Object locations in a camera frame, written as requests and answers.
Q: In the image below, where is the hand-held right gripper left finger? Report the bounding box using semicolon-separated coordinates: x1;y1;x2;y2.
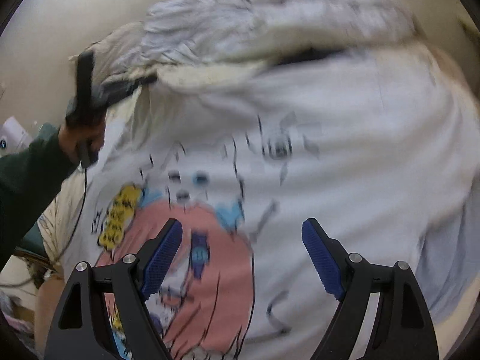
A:
44;218;184;360

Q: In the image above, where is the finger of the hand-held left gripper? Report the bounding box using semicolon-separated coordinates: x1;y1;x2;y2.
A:
98;74;158;108
76;51;95;103

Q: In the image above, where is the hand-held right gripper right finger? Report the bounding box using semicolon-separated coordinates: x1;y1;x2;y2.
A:
302;217;439;360

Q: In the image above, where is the white cartoon print T-shirt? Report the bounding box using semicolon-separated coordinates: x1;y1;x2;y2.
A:
60;50;480;360

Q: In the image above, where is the person's left forearm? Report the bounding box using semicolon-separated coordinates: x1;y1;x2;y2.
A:
0;123;77;271

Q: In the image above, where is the person's left hand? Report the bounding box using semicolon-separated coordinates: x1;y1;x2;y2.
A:
59;119;107;161

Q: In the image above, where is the white appliance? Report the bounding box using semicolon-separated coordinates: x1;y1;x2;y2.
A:
0;116;32;154

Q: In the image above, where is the cream bear print blanket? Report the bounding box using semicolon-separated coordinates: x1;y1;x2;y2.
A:
37;41;480;360

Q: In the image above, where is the grey white crumpled duvet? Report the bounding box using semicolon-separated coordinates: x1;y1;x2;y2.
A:
142;0;417;79

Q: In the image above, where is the black garment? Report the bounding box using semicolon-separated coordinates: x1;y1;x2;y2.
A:
277;47;346;64

